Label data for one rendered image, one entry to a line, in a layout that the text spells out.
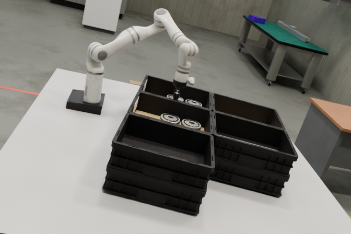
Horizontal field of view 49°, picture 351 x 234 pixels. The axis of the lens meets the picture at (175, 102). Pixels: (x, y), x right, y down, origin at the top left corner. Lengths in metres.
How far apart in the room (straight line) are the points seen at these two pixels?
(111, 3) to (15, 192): 5.72
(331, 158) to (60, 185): 2.42
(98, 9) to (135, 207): 5.74
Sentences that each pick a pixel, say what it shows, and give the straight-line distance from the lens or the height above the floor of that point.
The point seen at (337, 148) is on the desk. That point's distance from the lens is 3.42.
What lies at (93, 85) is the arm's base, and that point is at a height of 0.86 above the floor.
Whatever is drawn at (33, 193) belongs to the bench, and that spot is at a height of 0.70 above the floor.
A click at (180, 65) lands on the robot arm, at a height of 1.10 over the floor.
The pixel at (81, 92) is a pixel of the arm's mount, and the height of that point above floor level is 0.75.
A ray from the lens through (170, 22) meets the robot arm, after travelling 2.14.
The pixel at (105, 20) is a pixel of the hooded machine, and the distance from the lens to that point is 7.05.
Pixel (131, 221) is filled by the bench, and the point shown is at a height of 0.70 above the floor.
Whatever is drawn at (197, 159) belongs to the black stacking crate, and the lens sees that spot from 1.70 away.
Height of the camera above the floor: 1.62
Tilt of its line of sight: 21 degrees down
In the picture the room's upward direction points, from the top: 15 degrees clockwise
